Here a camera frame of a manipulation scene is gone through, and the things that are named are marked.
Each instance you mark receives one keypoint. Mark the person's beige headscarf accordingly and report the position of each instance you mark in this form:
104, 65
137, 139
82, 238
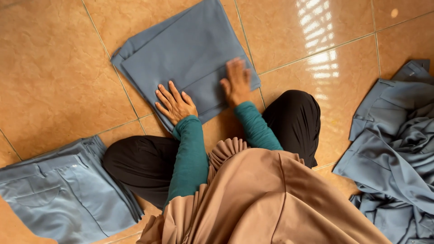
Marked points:
257, 200

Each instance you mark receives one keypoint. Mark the person's black trousers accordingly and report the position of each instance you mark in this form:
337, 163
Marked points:
190, 149

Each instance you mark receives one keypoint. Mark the stack of folded grey-blue trousers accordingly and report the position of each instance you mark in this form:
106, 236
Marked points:
67, 191

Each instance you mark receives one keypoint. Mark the heap of unfolded grey-blue trousers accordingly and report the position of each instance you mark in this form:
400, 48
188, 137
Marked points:
393, 152

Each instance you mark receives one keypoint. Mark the person's left hand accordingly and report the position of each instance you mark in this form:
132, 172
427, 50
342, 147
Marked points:
177, 107

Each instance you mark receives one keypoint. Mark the person's right hand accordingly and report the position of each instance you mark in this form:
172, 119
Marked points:
237, 86

